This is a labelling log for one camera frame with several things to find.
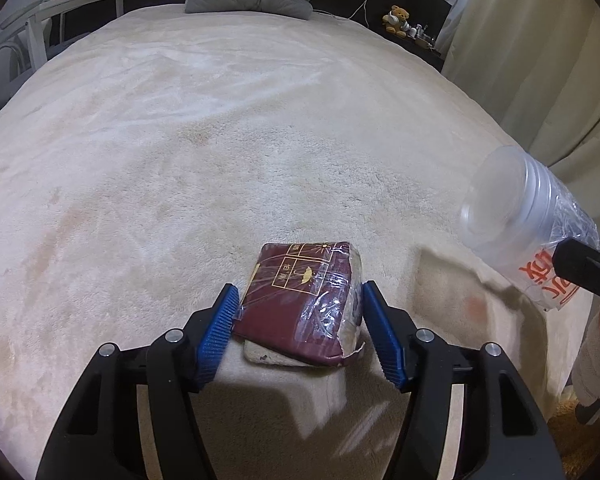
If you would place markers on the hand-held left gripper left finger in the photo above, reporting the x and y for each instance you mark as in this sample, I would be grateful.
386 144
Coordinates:
220 335

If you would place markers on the orange fuzzy cloth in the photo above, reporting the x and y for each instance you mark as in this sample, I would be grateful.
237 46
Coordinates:
565 435

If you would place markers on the clear plastic cup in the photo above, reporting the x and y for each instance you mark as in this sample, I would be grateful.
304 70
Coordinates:
510 210

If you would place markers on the group of small bottles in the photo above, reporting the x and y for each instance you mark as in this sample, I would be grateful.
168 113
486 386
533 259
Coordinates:
422 35

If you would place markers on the black nightstand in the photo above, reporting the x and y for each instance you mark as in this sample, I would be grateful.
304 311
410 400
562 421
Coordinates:
425 55

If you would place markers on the flat grey pillow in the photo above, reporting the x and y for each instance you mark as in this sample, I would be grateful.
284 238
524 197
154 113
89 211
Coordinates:
250 5

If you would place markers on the cream curtain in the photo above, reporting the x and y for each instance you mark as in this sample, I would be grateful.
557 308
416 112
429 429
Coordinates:
540 60

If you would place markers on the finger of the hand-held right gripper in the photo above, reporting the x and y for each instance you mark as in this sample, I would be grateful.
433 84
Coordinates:
590 272

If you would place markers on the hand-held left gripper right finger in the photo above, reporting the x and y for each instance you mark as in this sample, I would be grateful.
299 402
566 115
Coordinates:
385 335

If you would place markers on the dark red packet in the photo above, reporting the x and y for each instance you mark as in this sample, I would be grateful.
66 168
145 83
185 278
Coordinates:
290 310

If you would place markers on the yellow teddy bear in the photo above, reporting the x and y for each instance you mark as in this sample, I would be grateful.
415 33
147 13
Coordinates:
396 21

